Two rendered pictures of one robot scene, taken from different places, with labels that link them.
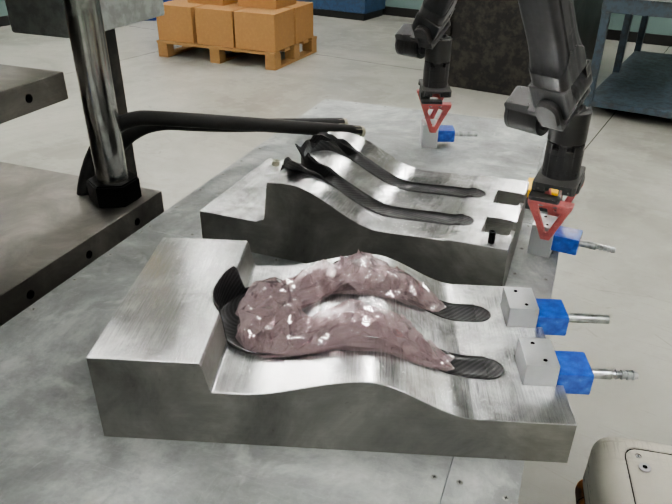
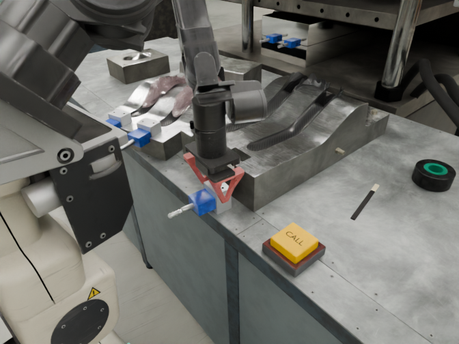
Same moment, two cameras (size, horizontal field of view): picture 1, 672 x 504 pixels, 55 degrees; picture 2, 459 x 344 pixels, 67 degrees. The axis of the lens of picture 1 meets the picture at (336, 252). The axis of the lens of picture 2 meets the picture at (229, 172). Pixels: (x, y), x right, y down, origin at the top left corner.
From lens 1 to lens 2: 150 cm
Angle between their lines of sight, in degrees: 95
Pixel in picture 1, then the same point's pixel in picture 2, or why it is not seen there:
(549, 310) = (136, 132)
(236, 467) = not seen: hidden behind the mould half
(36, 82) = (384, 13)
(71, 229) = (351, 87)
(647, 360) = not seen: outside the picture
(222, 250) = (240, 69)
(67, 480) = not seen: hidden behind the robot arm
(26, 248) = (336, 79)
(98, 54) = (401, 8)
